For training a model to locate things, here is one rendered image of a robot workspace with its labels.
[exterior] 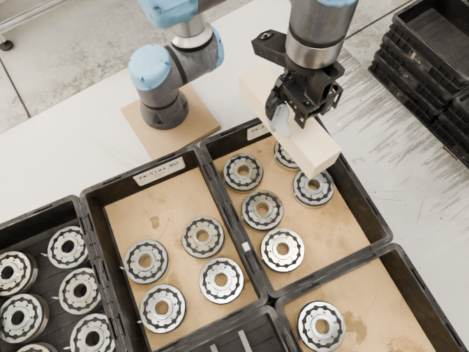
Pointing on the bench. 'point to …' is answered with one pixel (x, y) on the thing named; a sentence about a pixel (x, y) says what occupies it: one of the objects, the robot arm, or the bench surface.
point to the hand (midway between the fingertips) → (287, 115)
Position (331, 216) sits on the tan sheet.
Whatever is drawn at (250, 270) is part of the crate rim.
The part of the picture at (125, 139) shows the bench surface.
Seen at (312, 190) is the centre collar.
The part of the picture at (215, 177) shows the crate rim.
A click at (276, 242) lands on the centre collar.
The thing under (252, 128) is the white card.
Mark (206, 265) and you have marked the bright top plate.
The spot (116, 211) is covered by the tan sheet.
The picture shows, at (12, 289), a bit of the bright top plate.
